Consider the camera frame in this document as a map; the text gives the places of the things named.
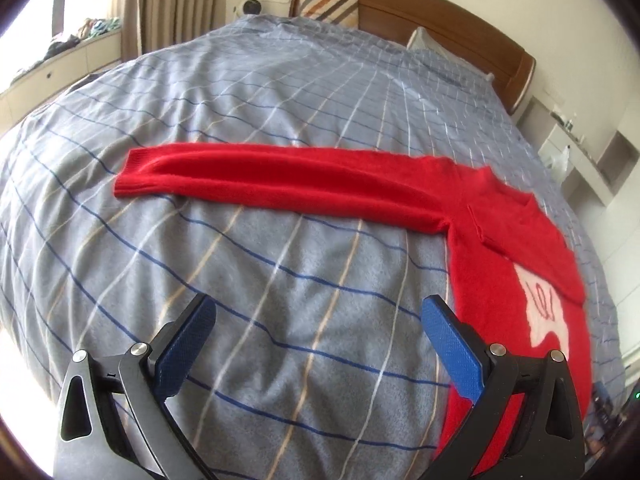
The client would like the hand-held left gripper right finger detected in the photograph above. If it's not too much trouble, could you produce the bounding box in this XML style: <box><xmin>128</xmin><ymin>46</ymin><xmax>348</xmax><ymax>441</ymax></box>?
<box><xmin>421</xmin><ymin>295</ymin><xmax>587</xmax><ymax>480</ymax></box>

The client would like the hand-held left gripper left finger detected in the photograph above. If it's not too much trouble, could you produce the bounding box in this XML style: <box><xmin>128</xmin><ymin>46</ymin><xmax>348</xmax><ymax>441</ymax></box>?
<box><xmin>52</xmin><ymin>292</ymin><xmax>222</xmax><ymax>480</ymax></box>

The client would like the red sweater with white rabbit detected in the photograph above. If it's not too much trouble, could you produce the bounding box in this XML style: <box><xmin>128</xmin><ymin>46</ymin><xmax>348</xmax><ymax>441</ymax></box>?
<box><xmin>114</xmin><ymin>142</ymin><xmax>593</xmax><ymax>478</ymax></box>

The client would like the pile of clothes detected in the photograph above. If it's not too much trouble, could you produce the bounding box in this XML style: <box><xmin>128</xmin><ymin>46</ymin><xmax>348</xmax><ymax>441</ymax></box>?
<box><xmin>10</xmin><ymin>16</ymin><xmax>123</xmax><ymax>81</ymax></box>

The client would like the white plastic bag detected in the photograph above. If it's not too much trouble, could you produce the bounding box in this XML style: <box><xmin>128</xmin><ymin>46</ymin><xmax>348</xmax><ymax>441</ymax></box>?
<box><xmin>547</xmin><ymin>144</ymin><xmax>572</xmax><ymax>182</ymax></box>

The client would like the white desk unit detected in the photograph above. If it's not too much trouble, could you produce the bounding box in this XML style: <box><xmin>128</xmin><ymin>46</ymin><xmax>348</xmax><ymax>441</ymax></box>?
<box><xmin>517</xmin><ymin>95</ymin><xmax>637</xmax><ymax>211</ymax></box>

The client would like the blue plaid bed blanket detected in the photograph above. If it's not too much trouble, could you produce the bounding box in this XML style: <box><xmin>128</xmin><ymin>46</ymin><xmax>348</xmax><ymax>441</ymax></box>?
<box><xmin>0</xmin><ymin>14</ymin><xmax>631</xmax><ymax>480</ymax></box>

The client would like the cream window bench cabinet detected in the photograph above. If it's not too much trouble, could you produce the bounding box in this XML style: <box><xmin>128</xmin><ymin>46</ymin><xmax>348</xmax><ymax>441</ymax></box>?
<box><xmin>0</xmin><ymin>30</ymin><xmax>124</xmax><ymax>127</ymax></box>

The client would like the grey pillow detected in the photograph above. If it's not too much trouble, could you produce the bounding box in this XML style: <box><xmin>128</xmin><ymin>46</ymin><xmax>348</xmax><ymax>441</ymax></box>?
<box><xmin>406</xmin><ymin>26</ymin><xmax>496</xmax><ymax>82</ymax></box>

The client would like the wooden bed headboard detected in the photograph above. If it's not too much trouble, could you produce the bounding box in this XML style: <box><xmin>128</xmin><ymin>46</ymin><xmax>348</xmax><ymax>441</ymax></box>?
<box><xmin>289</xmin><ymin>0</ymin><xmax>537</xmax><ymax>117</ymax></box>

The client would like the beige curtain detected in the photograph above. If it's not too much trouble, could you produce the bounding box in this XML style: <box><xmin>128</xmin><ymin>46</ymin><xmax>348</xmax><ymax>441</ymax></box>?
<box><xmin>120</xmin><ymin>0</ymin><xmax>233</xmax><ymax>61</ymax></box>

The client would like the window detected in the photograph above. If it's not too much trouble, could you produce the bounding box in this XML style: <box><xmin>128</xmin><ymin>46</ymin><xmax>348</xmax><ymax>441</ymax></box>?
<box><xmin>0</xmin><ymin>0</ymin><xmax>62</xmax><ymax>88</ymax></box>

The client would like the striped pillow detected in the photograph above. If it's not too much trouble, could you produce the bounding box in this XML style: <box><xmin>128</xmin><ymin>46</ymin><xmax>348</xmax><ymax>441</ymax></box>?
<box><xmin>299</xmin><ymin>0</ymin><xmax>361</xmax><ymax>31</ymax></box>

